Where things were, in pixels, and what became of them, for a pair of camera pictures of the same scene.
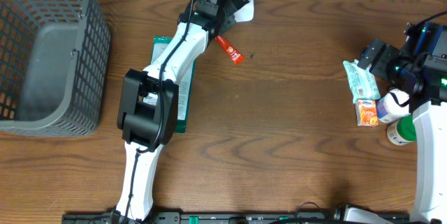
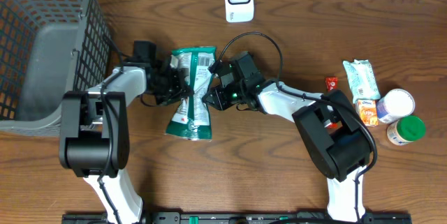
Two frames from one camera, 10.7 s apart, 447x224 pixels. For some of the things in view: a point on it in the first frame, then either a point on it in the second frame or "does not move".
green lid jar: (402, 131) does not move
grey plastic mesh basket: (55, 55) does not move
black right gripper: (390, 54) → (221, 101)
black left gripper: (228, 22) → (186, 86)
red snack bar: (235, 56) → (331, 83)
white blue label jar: (392, 106) does not move
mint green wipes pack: (363, 85) does not move
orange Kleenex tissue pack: (367, 112) does not move
